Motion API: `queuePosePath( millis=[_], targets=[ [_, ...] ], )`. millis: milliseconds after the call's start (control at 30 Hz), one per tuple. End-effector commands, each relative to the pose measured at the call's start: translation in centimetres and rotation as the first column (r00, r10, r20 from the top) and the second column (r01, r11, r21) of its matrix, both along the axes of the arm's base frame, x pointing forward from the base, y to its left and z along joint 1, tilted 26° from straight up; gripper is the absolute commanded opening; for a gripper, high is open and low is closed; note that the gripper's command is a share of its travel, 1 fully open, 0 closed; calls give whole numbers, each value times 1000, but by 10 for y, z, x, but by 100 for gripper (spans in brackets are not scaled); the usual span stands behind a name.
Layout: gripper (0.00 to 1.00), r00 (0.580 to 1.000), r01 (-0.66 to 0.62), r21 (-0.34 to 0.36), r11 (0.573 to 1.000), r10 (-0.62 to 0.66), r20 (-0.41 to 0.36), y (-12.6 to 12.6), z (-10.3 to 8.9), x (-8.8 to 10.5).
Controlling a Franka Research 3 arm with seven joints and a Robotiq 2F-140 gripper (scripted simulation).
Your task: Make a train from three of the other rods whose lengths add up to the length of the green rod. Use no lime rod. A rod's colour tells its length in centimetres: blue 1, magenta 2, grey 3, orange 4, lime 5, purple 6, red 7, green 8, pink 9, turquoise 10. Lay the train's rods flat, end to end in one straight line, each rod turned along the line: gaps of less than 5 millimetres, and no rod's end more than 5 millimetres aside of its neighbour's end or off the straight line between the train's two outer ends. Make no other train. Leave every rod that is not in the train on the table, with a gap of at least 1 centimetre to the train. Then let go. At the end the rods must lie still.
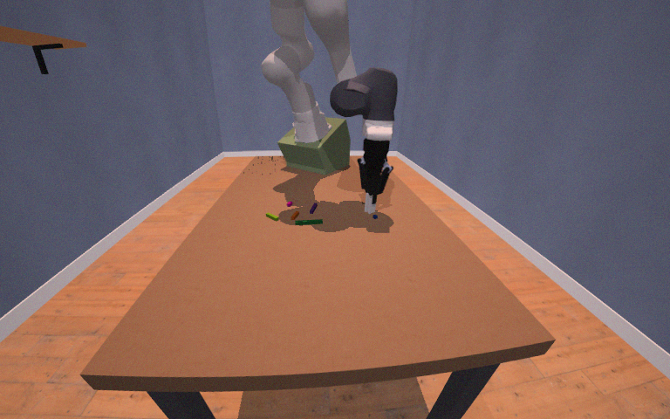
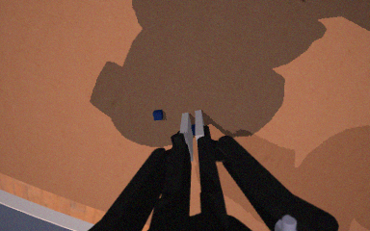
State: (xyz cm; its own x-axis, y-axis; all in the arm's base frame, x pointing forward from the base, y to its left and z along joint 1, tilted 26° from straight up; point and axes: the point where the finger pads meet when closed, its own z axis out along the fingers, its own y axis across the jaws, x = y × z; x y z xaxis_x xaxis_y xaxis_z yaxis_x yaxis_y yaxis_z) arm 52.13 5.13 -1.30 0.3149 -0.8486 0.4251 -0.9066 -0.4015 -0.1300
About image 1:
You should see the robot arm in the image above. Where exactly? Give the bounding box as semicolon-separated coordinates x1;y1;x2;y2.
261;0;398;143

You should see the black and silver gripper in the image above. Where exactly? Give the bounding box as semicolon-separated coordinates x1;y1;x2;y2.
357;138;393;214

